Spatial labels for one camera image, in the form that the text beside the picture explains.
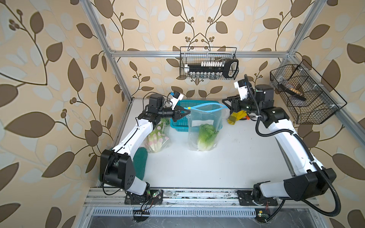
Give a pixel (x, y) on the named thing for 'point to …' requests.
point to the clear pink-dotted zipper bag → (159, 138)
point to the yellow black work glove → (235, 116)
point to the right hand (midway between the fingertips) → (225, 99)
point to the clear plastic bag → (193, 136)
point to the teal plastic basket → (202, 112)
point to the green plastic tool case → (140, 161)
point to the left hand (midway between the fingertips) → (187, 110)
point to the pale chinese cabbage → (207, 133)
